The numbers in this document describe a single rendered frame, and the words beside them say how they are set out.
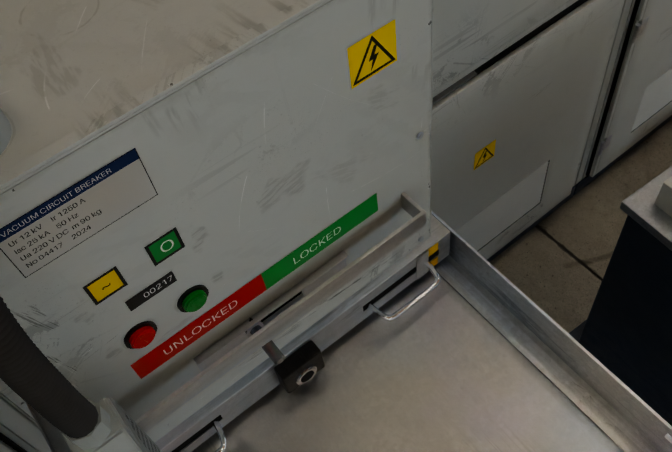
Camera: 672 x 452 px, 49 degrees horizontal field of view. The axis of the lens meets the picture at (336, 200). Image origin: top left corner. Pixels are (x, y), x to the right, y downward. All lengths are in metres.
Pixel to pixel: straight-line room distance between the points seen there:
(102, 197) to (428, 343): 0.56
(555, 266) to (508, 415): 1.14
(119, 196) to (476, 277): 0.59
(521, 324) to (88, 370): 0.57
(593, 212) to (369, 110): 1.54
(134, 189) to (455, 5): 0.73
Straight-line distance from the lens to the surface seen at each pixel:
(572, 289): 2.06
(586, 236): 2.16
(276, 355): 0.83
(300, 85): 0.64
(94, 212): 0.60
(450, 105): 1.36
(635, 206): 1.30
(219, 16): 0.62
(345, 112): 0.70
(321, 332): 0.95
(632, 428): 1.01
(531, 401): 1.00
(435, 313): 1.04
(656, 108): 2.27
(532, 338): 1.03
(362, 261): 0.83
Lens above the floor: 1.77
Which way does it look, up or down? 54 degrees down
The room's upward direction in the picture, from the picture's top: 10 degrees counter-clockwise
